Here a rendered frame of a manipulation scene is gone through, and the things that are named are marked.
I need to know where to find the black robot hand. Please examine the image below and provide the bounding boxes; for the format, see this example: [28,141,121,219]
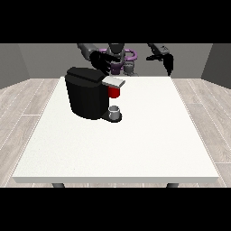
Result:
[88,50,121,77]
[145,51,174,77]

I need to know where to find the grey robot trunk purple rings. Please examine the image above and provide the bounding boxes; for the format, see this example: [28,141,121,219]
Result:
[99,43,140,77]

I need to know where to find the black coffee machine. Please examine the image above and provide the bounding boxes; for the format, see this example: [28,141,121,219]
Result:
[64,67,123,124]

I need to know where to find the small grey cup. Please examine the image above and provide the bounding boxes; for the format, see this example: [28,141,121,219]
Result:
[108,105,121,120]

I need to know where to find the red pod holder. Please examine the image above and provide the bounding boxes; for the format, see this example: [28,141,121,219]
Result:
[107,86,120,99]

